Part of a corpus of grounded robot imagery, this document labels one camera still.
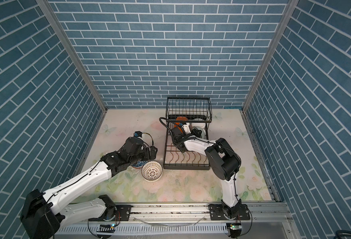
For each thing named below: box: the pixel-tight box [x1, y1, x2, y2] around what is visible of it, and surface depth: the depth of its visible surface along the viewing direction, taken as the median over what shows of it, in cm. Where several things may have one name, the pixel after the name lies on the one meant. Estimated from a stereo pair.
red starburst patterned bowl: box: [141, 160, 164, 183], surface depth 86 cm
